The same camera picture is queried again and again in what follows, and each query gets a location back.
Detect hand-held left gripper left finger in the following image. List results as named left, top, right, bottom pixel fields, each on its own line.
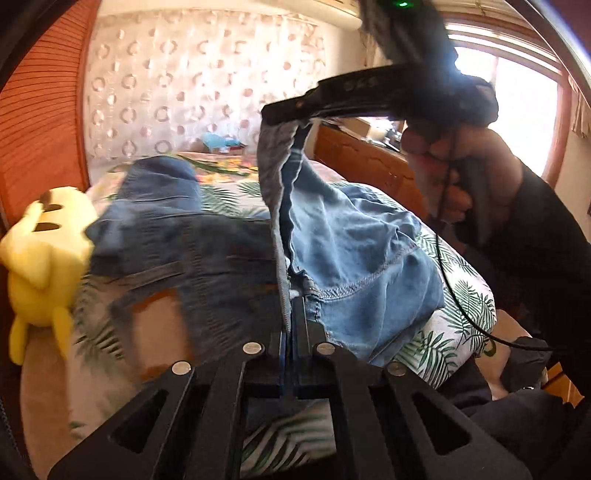
left=48, top=331, right=291, bottom=480

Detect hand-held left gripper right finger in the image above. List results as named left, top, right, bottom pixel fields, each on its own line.
left=291, top=296, right=533, bottom=480

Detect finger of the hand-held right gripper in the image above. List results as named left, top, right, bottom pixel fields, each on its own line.
left=261, top=65, right=408, bottom=127

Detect blue denim pants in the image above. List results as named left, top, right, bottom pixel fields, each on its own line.
left=85, top=115, right=447, bottom=370

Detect person's right forearm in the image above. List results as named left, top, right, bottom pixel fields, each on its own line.
left=485, top=161, right=591, bottom=407

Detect person's right hand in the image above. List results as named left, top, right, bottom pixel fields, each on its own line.
left=401, top=124, right=525, bottom=247

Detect open cardboard box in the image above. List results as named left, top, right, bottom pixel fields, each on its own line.
left=344, top=117, right=399, bottom=140

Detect long wooden cabinet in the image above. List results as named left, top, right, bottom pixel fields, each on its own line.
left=314, top=124, right=431, bottom=219

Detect wooden framed window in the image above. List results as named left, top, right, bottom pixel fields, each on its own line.
left=447, top=23, right=574, bottom=186

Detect light blue cloth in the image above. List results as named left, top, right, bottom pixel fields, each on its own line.
left=203, top=133, right=241, bottom=152

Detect floral blanket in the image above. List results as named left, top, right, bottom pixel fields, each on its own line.
left=97, top=150, right=279, bottom=186

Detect circle-patterned sheer curtain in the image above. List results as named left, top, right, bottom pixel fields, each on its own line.
left=83, top=9, right=366, bottom=163

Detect leaf print bed sheet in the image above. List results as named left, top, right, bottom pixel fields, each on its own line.
left=21, top=180, right=498, bottom=477

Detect person's dark clothing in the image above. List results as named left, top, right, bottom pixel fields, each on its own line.
left=444, top=355, right=579, bottom=468

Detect yellow plush toy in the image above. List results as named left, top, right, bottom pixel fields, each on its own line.
left=0, top=186, right=96, bottom=366

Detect cream wall air conditioner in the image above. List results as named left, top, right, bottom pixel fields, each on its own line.
left=323, top=0, right=366, bottom=29

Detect black cable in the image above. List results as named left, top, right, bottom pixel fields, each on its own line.
left=434, top=171, right=553, bottom=352

